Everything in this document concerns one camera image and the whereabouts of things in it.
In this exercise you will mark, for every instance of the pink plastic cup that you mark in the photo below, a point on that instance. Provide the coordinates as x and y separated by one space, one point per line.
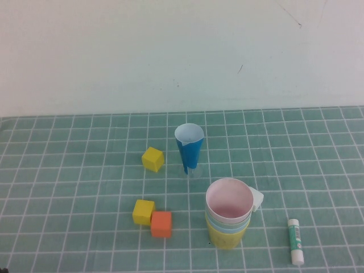
227 199

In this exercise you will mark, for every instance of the green plastic cup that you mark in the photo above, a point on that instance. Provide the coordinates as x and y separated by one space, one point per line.
227 225

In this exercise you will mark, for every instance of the light blue plastic cup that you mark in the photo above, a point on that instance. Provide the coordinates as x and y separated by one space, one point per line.
227 229

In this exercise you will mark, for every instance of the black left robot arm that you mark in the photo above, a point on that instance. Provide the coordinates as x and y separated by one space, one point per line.
3 270

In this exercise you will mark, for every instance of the blue paper cone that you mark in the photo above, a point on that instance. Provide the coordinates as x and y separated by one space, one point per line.
191 156

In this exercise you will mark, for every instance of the yellow cube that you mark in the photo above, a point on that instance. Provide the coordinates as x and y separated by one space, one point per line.
142 211
153 159

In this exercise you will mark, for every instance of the orange cube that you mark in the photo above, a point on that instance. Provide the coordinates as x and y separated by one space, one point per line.
161 225

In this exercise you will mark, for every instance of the green checked tablecloth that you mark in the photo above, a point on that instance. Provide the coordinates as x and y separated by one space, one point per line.
85 156

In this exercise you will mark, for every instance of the white cube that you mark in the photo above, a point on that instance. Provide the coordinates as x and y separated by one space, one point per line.
258 199

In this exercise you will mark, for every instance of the yellow plastic cup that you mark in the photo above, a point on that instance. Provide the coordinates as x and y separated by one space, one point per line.
224 242

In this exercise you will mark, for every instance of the white green glue stick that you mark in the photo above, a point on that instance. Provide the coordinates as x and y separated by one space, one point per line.
295 241

